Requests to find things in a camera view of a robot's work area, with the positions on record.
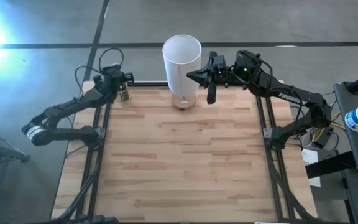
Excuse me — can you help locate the black left camera cable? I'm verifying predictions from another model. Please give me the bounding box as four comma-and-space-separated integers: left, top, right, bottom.
98, 47, 125, 68

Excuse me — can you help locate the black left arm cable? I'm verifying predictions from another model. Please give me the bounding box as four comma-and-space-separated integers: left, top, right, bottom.
73, 65, 103, 98

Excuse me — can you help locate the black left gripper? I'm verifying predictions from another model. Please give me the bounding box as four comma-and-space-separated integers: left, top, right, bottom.
93, 63, 135, 91

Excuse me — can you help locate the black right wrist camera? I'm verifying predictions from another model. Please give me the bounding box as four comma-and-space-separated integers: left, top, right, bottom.
213, 55, 229, 77

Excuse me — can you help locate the black power adapter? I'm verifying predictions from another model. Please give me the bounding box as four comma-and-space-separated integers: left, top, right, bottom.
315, 130, 335, 149

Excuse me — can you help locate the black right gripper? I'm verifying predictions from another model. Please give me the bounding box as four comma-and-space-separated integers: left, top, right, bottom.
186, 51, 236, 105

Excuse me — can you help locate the white shade wooden table lamp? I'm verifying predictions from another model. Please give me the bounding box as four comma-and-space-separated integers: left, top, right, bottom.
162, 34, 203, 111

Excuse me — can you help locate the black strap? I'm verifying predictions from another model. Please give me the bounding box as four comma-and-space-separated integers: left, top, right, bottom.
305, 151, 356, 180

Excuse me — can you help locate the yellow cable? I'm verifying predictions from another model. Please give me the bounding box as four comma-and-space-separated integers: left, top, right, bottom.
311, 111, 346, 142

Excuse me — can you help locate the white paper sheet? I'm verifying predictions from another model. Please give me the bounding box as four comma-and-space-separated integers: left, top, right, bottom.
301, 148, 322, 188

